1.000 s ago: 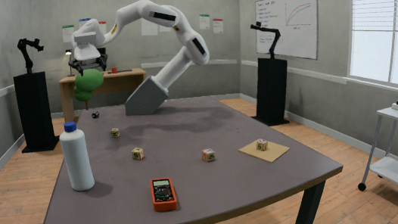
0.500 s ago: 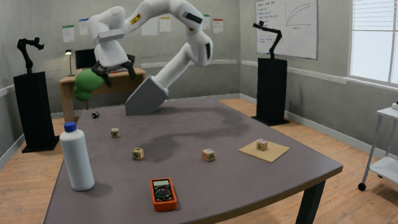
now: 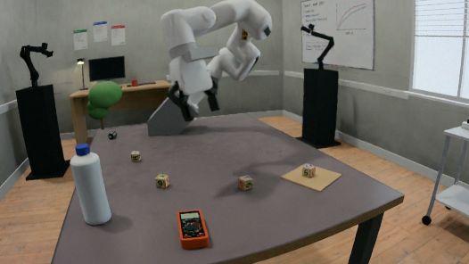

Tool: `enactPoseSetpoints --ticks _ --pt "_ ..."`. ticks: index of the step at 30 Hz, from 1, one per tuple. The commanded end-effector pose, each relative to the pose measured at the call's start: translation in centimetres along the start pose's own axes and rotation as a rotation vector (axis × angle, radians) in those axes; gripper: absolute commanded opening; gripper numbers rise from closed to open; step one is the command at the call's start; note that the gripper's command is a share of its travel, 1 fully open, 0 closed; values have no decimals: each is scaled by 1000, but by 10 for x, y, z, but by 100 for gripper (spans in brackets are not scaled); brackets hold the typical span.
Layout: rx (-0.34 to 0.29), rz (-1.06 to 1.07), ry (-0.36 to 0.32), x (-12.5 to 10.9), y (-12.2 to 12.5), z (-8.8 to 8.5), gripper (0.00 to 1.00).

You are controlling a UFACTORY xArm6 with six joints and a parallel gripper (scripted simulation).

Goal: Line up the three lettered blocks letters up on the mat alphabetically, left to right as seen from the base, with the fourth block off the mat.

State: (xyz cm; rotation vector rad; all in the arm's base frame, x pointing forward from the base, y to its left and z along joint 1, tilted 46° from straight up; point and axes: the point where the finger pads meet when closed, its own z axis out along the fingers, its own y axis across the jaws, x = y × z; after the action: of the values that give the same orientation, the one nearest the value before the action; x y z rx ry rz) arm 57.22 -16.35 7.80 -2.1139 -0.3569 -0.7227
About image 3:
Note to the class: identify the white plastic bottle with blue cap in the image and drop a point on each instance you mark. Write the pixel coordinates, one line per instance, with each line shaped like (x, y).
(88, 180)

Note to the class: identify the orange pocket multimeter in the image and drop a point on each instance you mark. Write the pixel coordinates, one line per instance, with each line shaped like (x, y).
(192, 230)

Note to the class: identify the tan flat mat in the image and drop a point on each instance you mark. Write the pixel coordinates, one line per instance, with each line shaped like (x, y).
(322, 179)

